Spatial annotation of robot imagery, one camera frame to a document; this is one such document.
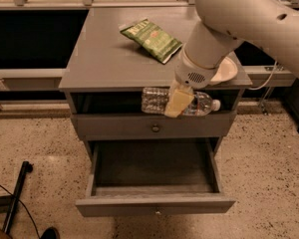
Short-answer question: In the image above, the metal railing frame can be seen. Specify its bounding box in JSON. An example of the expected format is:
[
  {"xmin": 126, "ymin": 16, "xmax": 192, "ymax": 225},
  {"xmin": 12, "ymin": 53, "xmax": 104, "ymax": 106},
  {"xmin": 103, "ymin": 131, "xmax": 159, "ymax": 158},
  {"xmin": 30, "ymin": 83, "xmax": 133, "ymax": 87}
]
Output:
[{"xmin": 0, "ymin": 0, "xmax": 299, "ymax": 121}]

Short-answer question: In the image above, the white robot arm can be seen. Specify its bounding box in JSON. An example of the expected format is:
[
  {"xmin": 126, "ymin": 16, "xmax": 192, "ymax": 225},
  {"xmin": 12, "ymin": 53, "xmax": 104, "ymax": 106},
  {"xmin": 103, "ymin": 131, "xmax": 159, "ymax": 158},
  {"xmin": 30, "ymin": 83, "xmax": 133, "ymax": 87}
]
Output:
[{"xmin": 164, "ymin": 0, "xmax": 299, "ymax": 118}]

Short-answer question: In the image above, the white paper bowl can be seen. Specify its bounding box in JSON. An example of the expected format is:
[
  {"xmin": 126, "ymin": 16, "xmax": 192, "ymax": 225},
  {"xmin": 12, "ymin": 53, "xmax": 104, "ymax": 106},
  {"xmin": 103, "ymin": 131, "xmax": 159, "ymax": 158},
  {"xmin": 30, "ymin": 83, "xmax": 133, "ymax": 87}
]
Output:
[{"xmin": 210, "ymin": 57, "xmax": 238, "ymax": 85}]

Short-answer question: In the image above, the open grey middle drawer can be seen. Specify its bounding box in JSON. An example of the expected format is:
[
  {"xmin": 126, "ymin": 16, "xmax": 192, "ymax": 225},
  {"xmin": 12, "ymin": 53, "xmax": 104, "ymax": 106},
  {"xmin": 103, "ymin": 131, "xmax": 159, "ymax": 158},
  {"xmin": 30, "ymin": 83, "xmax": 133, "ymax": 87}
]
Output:
[{"xmin": 76, "ymin": 138, "xmax": 235, "ymax": 217}]

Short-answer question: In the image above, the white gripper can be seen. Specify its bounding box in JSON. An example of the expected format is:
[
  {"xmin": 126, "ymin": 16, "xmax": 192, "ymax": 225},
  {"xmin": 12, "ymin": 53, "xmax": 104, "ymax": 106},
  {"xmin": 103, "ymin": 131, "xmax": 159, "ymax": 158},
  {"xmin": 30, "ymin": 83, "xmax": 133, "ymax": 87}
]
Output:
[{"xmin": 164, "ymin": 47, "xmax": 219, "ymax": 118}]

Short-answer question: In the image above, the green chip bag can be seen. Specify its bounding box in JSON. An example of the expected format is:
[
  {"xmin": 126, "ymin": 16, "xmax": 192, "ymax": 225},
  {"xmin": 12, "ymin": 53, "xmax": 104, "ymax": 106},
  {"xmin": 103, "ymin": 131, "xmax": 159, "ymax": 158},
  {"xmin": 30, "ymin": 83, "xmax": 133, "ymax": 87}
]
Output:
[{"xmin": 119, "ymin": 18, "xmax": 182, "ymax": 64}]

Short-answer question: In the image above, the clear plastic water bottle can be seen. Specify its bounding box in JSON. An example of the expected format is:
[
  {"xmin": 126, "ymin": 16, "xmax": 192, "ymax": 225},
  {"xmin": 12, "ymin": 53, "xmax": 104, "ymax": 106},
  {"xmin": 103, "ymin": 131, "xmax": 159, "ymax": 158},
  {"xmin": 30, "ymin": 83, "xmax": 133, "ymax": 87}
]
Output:
[{"xmin": 142, "ymin": 88, "xmax": 221, "ymax": 117}]

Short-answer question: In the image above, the black shoe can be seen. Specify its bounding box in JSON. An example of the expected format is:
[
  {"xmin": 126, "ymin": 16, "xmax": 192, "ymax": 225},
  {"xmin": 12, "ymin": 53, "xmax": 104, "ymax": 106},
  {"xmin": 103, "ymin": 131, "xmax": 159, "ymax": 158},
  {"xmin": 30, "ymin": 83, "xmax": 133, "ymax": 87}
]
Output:
[{"xmin": 40, "ymin": 227, "xmax": 60, "ymax": 239}]

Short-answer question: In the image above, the grey wooden drawer cabinet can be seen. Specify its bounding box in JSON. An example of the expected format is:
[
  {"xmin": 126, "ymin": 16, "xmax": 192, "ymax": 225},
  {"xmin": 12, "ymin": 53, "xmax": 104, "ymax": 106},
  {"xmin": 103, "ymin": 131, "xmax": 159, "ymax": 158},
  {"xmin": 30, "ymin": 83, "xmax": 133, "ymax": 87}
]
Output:
[{"xmin": 60, "ymin": 6, "xmax": 251, "ymax": 153}]

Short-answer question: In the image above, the black metal stand leg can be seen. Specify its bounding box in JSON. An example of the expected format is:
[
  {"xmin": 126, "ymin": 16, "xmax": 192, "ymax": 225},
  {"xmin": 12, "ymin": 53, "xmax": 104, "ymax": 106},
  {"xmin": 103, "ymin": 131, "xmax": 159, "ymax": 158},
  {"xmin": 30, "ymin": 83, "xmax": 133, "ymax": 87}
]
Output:
[{"xmin": 0, "ymin": 161, "xmax": 33, "ymax": 235}]

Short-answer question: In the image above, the closed grey top drawer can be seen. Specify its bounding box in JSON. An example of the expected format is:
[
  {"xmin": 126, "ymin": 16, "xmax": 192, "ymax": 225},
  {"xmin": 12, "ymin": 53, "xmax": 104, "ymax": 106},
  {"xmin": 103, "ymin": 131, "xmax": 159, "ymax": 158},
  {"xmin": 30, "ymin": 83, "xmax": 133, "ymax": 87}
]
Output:
[{"xmin": 72, "ymin": 112, "xmax": 236, "ymax": 141}]

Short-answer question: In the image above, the thin black floor cable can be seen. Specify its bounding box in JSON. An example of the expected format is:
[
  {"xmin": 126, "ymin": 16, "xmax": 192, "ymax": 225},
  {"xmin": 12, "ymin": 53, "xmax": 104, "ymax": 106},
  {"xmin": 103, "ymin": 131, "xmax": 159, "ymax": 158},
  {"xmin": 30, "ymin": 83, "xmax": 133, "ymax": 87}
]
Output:
[{"xmin": 0, "ymin": 177, "xmax": 41, "ymax": 239}]

